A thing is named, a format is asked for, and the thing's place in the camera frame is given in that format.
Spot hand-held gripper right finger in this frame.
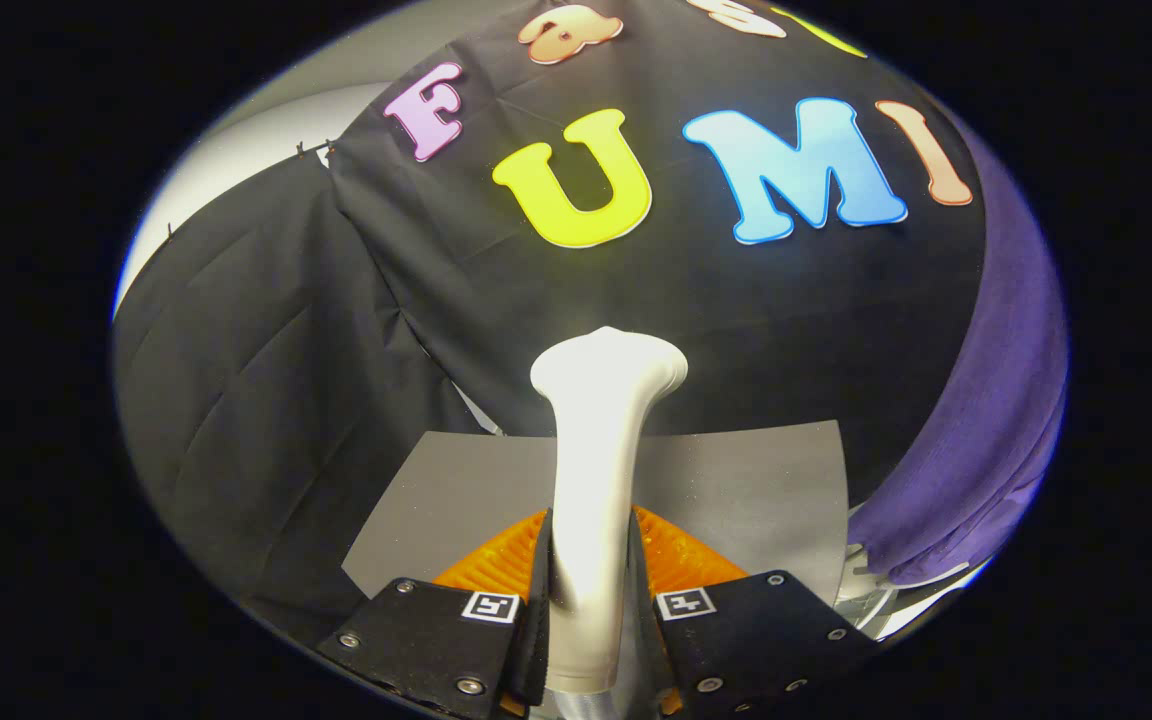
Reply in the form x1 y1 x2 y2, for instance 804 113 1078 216
630 505 877 720

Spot black backdrop cloth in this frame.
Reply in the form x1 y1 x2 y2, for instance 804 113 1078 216
114 150 497 641
328 0 987 511

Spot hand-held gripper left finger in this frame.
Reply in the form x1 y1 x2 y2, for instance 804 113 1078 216
314 507 553 720

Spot purple corduroy jacket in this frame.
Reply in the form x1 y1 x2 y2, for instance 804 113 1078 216
848 120 1070 588

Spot white garment steamer head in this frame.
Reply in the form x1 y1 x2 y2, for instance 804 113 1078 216
530 326 689 696

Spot grey cabinet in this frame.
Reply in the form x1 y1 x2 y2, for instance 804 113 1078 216
341 420 849 604

